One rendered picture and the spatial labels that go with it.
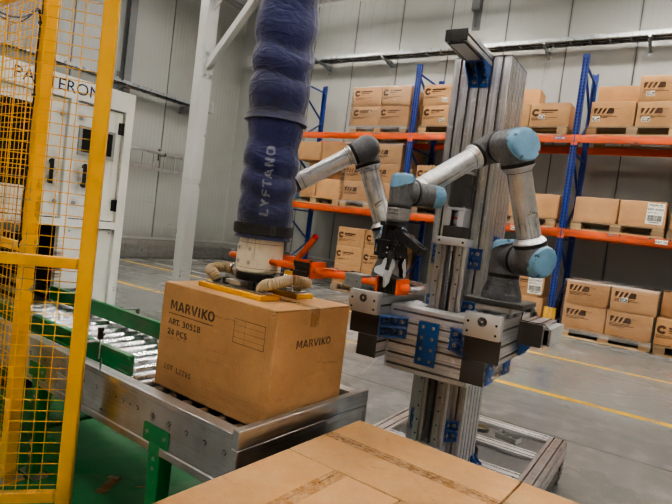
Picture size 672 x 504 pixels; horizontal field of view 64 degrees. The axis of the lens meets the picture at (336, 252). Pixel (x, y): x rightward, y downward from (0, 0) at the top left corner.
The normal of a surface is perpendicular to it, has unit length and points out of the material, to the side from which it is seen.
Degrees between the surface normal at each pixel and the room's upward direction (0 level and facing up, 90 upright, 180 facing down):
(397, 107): 90
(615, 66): 90
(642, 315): 90
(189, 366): 90
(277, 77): 74
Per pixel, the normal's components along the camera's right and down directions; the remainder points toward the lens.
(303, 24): 0.55, -0.03
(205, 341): -0.60, -0.04
